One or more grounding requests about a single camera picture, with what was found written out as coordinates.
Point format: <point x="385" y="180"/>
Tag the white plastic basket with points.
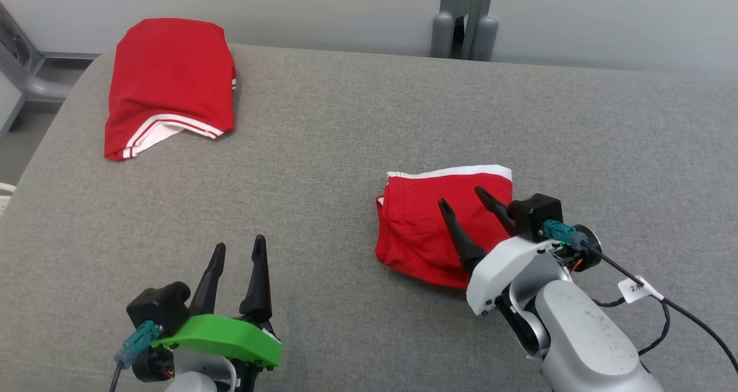
<point x="6" y="199"/>

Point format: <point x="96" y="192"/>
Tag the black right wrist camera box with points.
<point x="533" y="216"/>

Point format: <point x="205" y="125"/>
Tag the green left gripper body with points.
<point x="225" y="337"/>

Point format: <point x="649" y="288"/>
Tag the grey metal frame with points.
<point x="40" y="86"/>

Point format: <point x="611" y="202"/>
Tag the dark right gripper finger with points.
<point x="499" y="210"/>
<point x="461" y="239"/>

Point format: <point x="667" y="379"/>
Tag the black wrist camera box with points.
<point x="158" y="305"/>
<point x="533" y="216"/>

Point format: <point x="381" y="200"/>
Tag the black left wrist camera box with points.
<point x="158" y="305"/>

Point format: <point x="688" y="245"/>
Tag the grey metal partition post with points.
<point x="443" y="34"/>

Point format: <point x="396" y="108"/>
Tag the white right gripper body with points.
<point x="507" y="265"/>

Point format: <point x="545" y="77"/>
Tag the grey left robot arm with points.
<point x="196" y="377"/>

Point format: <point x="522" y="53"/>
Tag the grey fabric sofa seat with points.
<point x="323" y="207"/>

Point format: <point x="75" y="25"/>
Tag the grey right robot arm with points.
<point x="582" y="334"/>

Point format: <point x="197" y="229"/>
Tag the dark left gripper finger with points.
<point x="258" y="288"/>
<point x="210" y="282"/>

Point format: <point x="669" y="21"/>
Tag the red jersey number 23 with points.
<point x="167" y="75"/>

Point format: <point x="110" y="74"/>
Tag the red shorts white trim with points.
<point x="415" y="230"/>

